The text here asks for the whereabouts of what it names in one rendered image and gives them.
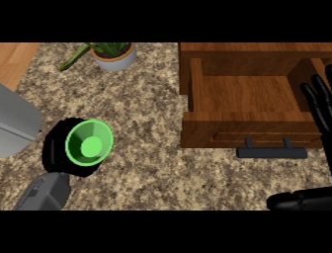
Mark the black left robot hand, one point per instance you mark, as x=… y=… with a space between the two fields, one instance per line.
x=55 y=154

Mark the green cup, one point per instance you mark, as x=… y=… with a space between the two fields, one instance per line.
x=89 y=144

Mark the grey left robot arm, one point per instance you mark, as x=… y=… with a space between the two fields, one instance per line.
x=44 y=192

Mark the wooden drawer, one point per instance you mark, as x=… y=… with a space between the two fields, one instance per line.
x=248 y=108

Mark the grey appliance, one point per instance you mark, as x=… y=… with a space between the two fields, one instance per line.
x=2 y=118

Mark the potted green plant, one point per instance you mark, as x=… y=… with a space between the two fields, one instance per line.
x=109 y=54

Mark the wooden cabinet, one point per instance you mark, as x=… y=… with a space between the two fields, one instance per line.
x=251 y=59

